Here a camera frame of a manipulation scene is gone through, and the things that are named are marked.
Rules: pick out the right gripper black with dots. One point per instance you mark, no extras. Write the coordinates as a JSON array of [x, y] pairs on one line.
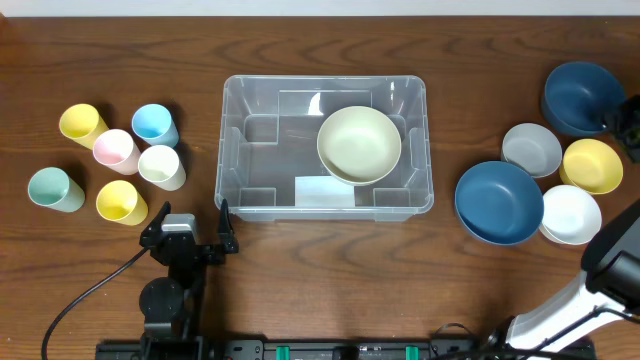
[[626, 125]]

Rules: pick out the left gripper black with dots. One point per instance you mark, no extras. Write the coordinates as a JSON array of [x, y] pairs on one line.
[[198, 251]]

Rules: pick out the dark blue bowl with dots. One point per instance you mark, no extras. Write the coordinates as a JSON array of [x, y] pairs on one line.
[[498, 203], [576, 95]]

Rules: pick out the beige large bowl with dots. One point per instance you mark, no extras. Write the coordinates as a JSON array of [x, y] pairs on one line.
[[359, 145]]

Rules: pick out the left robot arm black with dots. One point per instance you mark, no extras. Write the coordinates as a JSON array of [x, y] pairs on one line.
[[171, 304]]

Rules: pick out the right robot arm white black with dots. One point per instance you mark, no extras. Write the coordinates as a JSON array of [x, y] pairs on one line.
[[606, 290]]

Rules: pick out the white label in container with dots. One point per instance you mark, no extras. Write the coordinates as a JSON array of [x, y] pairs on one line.
[[323, 192]]

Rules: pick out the clear plastic storage container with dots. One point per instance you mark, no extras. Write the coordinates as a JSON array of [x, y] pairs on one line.
[[269, 128]]

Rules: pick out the yellow small bowl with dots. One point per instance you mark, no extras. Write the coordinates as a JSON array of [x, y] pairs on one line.
[[591, 165]]

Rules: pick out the white cup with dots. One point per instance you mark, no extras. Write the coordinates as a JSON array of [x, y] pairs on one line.
[[161, 166]]

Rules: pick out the yellow cup lower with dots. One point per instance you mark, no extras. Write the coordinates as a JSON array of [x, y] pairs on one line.
[[119, 201]]

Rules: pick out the yellow cup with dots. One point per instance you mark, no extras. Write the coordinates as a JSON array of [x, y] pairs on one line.
[[83, 124], [119, 201]]

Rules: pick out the grey small bowl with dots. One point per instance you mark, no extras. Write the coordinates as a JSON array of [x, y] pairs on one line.
[[533, 148]]

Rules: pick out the white small bowl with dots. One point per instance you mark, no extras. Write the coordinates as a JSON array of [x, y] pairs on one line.
[[571, 216]]

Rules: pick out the pink cup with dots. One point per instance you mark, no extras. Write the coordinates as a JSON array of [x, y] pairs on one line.
[[117, 150]]

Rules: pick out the light blue cup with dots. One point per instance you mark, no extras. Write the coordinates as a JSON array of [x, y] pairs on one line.
[[154, 124]]

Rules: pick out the mint green cup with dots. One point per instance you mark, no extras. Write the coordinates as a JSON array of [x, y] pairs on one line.
[[53, 188]]

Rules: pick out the yellow cup upper left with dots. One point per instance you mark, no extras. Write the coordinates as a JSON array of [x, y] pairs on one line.
[[83, 124]]

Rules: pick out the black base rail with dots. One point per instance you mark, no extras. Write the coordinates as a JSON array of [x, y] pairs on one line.
[[439, 348]]

